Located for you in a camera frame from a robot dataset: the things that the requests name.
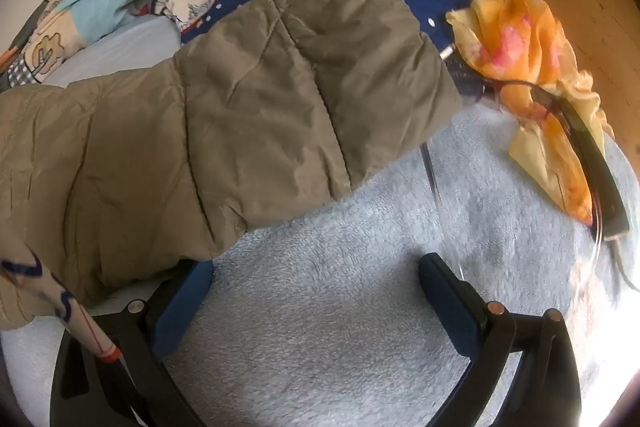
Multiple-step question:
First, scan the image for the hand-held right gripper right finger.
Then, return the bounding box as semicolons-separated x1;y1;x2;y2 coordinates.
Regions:
417;252;583;427

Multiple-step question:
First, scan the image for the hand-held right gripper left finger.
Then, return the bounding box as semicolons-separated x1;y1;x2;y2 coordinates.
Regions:
50;259;216;427

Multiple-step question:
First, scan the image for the khaki puffer jacket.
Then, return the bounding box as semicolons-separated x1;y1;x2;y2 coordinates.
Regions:
0;0;463;333

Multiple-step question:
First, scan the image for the light blue fleece blanket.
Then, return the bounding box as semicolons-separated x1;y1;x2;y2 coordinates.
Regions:
0;97;640;427

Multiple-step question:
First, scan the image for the thin cable with silver plug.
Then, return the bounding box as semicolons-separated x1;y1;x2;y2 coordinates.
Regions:
421;43;458;208

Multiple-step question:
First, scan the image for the orange floral scarf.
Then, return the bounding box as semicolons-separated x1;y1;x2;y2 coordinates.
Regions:
445;0;616;225

